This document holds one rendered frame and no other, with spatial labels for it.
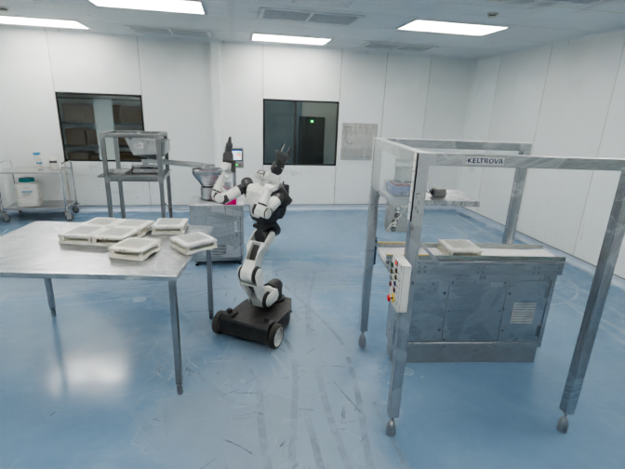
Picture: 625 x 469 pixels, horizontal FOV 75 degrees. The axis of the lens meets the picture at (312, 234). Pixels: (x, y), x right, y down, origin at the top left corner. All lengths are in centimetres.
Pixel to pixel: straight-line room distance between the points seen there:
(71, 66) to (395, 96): 551
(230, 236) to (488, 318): 299
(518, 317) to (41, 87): 744
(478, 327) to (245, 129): 545
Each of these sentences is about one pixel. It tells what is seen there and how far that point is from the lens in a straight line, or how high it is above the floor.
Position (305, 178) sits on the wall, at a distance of 777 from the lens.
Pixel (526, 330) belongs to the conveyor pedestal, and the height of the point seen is 29.
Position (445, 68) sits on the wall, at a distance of 852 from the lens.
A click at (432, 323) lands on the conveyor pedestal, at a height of 35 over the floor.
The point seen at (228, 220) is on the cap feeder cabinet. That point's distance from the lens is 491.
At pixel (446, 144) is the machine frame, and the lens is 314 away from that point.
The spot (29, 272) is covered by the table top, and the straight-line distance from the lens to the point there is 298.
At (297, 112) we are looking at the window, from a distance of 764.
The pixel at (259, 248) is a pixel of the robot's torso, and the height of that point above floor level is 78.
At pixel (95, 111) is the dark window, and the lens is 790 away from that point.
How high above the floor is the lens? 188
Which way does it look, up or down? 17 degrees down
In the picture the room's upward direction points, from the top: 2 degrees clockwise
